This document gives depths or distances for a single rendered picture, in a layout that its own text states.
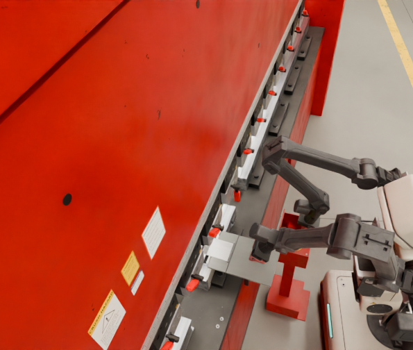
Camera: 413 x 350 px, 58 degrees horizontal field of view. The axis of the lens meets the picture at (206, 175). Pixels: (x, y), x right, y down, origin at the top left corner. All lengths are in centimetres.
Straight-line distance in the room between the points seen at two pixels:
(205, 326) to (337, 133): 242
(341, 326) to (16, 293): 193
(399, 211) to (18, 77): 119
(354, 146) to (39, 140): 316
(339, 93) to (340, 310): 236
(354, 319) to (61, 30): 210
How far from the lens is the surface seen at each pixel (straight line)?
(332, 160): 149
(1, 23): 42
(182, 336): 150
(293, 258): 189
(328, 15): 321
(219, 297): 164
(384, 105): 399
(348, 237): 97
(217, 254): 158
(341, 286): 238
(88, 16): 52
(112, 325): 84
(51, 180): 53
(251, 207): 186
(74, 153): 56
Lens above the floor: 239
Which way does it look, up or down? 49 degrees down
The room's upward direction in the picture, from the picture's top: 7 degrees counter-clockwise
